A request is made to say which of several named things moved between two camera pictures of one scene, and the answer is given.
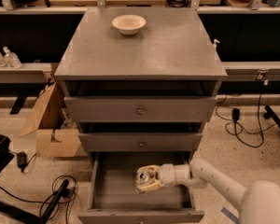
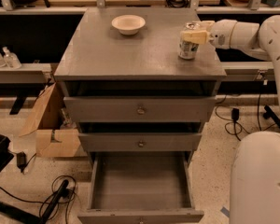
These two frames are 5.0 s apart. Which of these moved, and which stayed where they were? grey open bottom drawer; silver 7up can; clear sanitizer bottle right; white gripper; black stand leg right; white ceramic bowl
Moved: silver 7up can; white gripper
Stayed: grey open bottom drawer; white ceramic bowl; clear sanitizer bottle right; black stand leg right
